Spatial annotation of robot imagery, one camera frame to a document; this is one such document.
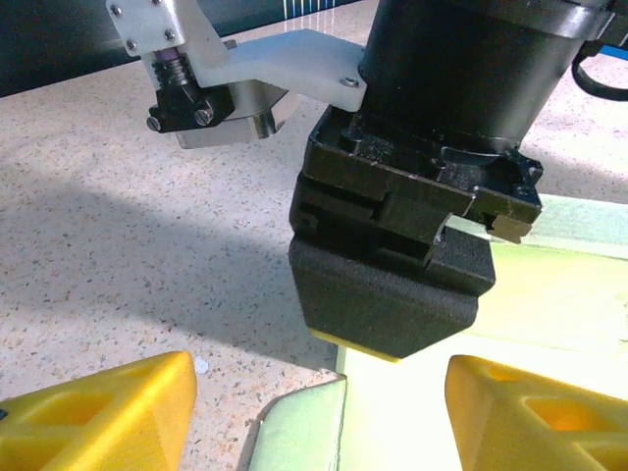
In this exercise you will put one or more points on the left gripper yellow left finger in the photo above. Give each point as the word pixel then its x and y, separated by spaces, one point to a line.
pixel 98 422

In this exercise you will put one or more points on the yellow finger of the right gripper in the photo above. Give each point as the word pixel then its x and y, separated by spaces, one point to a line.
pixel 382 304

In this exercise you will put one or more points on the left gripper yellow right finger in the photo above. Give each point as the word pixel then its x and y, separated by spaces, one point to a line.
pixel 539 422

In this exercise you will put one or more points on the light green paper box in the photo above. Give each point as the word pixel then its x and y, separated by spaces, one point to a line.
pixel 392 417

